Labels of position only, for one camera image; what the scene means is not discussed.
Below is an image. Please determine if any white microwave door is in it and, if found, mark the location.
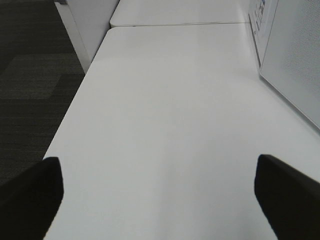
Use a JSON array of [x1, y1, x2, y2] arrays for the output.
[[260, 0, 320, 127]]

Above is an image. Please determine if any white microwave oven body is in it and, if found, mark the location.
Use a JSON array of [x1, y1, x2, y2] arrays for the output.
[[248, 0, 278, 67]]

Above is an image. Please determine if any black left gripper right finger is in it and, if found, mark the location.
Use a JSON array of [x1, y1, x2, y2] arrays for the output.
[[254, 154, 320, 240]]

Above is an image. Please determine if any white partition panel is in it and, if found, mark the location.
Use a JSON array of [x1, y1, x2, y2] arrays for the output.
[[54, 0, 119, 73]]

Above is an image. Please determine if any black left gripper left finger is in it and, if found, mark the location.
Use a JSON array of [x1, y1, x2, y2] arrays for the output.
[[0, 157, 64, 240]]

